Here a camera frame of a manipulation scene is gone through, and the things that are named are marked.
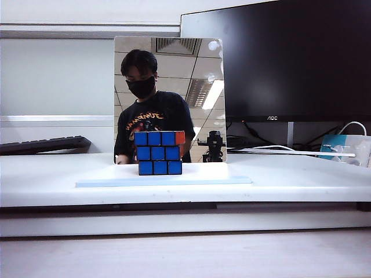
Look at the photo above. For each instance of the Rubik's cube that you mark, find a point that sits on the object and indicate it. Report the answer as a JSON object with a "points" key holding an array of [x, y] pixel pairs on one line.
{"points": [[158, 153]]}

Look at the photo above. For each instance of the frameless mirror with white stand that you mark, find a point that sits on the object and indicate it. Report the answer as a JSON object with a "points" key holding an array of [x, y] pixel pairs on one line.
{"points": [[174, 72]]}

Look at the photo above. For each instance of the thin silver flat slab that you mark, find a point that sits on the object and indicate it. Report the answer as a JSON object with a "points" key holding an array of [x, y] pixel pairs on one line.
{"points": [[290, 152]]}

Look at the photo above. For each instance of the white desk riser shelf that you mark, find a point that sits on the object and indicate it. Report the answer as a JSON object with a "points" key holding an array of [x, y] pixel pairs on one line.
{"points": [[290, 179]]}

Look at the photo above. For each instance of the black AOC computer monitor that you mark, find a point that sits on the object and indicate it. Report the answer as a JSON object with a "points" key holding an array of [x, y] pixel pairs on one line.
{"points": [[290, 58]]}

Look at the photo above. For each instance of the black computer keyboard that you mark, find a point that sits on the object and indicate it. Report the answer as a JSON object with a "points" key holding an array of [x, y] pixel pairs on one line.
{"points": [[43, 144]]}

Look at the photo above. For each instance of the blue white hook blister pack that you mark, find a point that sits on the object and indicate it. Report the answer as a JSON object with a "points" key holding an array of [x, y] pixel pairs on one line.
{"points": [[342, 146]]}

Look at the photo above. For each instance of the light blue flat base plate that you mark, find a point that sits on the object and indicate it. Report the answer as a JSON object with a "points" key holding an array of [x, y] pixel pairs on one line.
{"points": [[116, 183]]}

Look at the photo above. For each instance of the silver monitor stand post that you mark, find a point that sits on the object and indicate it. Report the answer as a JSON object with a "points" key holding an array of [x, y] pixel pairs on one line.
{"points": [[290, 133]]}

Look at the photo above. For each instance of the grey partition trim rail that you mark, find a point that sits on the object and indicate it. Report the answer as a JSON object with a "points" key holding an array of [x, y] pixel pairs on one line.
{"points": [[87, 31]]}

